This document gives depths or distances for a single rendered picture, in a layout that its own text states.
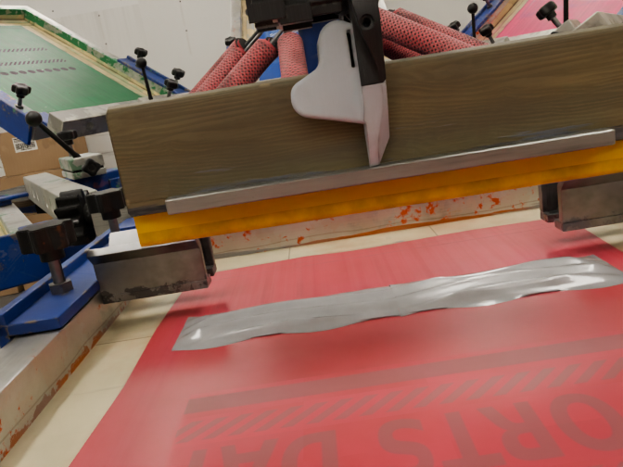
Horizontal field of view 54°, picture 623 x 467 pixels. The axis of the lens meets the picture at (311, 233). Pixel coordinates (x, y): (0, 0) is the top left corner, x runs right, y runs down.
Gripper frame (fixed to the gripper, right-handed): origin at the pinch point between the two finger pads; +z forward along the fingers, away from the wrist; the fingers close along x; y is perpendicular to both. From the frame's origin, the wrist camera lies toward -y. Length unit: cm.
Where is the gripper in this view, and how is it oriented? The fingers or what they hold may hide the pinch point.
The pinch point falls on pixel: (378, 141)
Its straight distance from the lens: 42.6
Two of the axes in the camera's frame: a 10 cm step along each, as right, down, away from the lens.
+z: 1.6, 9.6, 2.4
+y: -9.9, 1.6, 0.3
